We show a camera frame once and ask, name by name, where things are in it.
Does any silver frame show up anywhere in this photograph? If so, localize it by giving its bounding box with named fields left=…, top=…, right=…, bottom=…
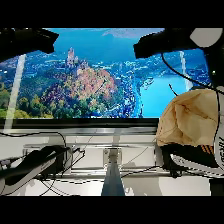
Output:
left=0, top=125, right=224, bottom=197

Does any black cable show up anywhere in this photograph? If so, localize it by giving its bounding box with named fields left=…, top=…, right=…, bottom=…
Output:
left=160, top=52, right=224, bottom=97

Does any beige garment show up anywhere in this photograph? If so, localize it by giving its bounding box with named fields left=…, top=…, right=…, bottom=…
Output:
left=155, top=88, right=222, bottom=149

